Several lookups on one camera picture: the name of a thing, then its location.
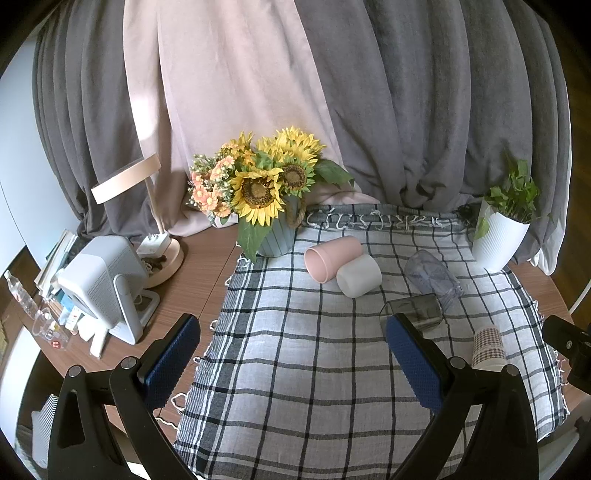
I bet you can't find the checkered paper cup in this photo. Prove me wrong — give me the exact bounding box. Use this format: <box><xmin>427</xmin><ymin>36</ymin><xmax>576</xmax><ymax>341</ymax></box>
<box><xmin>472</xmin><ymin>325</ymin><xmax>507</xmax><ymax>372</ymax></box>

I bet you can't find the smoky square glass cup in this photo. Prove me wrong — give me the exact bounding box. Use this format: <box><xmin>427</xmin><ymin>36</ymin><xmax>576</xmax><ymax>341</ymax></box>
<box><xmin>380</xmin><ymin>294</ymin><xmax>443</xmax><ymax>340</ymax></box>

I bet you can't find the clear bluish plastic cup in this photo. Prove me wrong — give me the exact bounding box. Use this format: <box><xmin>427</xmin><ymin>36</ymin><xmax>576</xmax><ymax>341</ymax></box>
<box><xmin>405</xmin><ymin>250</ymin><xmax>463</xmax><ymax>311</ymax></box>

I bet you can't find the white cup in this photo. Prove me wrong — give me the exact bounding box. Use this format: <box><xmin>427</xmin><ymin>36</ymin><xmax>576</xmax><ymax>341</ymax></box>
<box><xmin>335</xmin><ymin>254</ymin><xmax>383</xmax><ymax>299</ymax></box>

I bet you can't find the pink cup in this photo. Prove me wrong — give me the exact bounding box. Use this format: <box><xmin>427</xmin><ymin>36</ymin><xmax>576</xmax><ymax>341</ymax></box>
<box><xmin>304</xmin><ymin>236</ymin><xmax>363</xmax><ymax>284</ymax></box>

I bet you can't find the white plant pot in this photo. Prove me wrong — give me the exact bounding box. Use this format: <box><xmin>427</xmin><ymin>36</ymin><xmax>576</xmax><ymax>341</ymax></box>
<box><xmin>472</xmin><ymin>200</ymin><xmax>529</xmax><ymax>273</ymax></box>

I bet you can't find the green potted plant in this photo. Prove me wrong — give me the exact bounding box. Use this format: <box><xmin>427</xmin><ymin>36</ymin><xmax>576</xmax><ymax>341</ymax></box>
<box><xmin>481</xmin><ymin>152</ymin><xmax>542</xmax><ymax>224</ymax></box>

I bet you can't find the clear plastic bottle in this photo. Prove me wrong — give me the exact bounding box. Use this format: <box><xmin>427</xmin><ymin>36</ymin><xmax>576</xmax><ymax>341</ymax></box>
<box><xmin>3</xmin><ymin>270</ymin><xmax>38</xmax><ymax>320</ymax></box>

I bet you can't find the white projector on stand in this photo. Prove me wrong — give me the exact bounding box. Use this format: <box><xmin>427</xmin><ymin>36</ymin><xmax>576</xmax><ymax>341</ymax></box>
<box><xmin>57</xmin><ymin>235</ymin><xmax>160</xmax><ymax>358</ymax></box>

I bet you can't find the stack of books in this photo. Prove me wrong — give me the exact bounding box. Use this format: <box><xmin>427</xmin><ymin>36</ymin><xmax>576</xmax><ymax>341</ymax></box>
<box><xmin>34</xmin><ymin>230</ymin><xmax>78</xmax><ymax>299</ymax></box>

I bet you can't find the wooden desk lamp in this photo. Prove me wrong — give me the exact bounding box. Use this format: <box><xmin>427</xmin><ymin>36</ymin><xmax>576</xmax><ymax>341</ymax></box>
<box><xmin>91</xmin><ymin>154</ymin><xmax>184</xmax><ymax>289</ymax></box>

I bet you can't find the black white plaid tablecloth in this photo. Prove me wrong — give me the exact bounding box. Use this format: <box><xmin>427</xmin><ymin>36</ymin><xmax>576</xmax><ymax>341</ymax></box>
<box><xmin>174</xmin><ymin>205</ymin><xmax>568</xmax><ymax>479</ymax></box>

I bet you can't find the ribbed blue-grey vase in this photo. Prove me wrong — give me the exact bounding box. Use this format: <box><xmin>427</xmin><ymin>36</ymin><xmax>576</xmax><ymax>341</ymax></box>
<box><xmin>257</xmin><ymin>196</ymin><xmax>307</xmax><ymax>258</ymax></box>

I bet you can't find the sunflower bouquet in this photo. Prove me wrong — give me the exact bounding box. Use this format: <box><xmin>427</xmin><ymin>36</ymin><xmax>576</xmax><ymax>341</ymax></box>
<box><xmin>186</xmin><ymin>126</ymin><xmax>355</xmax><ymax>261</ymax></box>

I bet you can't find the white chair frame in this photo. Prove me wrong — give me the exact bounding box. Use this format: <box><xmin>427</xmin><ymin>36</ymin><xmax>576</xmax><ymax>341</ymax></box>
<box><xmin>569</xmin><ymin>279</ymin><xmax>591</xmax><ymax>316</ymax></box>

